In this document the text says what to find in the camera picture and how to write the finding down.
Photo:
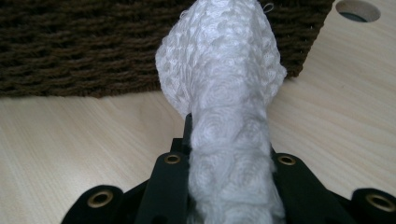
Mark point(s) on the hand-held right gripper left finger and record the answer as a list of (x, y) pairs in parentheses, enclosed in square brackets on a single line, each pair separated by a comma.
[(166, 189)]

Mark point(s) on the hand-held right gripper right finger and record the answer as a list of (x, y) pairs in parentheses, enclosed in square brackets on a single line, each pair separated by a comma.
[(305, 193)]

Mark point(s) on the white knitted cloth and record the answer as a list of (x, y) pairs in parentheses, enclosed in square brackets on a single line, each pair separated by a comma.
[(224, 93)]

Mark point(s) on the brown wicker basket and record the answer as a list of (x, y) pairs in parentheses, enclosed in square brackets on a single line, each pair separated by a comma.
[(93, 46)]

